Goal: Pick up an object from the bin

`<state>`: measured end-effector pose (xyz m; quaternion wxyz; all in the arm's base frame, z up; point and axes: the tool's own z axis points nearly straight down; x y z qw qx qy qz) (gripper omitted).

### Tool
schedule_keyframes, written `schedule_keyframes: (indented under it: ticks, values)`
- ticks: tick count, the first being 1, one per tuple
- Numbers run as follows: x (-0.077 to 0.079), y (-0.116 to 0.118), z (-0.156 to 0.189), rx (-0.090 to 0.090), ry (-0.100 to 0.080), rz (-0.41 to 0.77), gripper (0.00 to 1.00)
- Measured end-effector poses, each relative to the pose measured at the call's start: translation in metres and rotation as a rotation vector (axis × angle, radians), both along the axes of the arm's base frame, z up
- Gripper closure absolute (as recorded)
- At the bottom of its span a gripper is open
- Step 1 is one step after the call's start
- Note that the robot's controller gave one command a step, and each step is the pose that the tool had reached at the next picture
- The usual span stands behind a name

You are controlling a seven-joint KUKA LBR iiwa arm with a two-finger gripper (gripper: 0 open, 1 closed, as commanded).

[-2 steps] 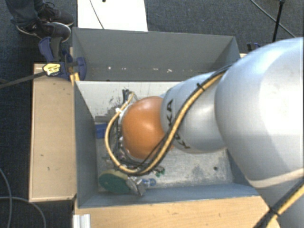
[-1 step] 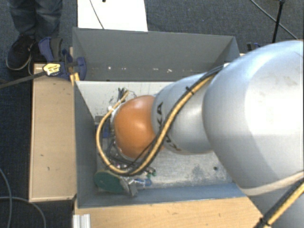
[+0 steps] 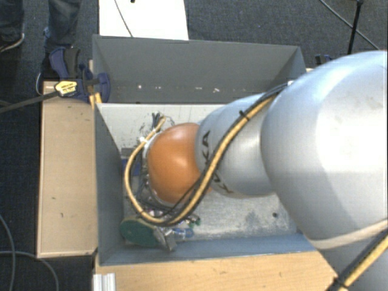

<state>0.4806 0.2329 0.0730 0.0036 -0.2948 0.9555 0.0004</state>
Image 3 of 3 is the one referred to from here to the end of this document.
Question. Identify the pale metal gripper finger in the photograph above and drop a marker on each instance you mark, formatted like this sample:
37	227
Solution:
168	242

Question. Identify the dark green round sponge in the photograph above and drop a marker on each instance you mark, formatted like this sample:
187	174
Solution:
135	231

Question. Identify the blue flat thing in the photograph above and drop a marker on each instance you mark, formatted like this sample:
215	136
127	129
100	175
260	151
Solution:
131	168

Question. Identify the pale wood board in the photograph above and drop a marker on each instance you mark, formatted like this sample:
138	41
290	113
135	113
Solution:
68	177

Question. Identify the grey metal bin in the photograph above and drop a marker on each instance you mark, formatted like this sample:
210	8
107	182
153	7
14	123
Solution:
188	71

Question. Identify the person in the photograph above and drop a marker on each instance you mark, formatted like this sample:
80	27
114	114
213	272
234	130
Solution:
62	14

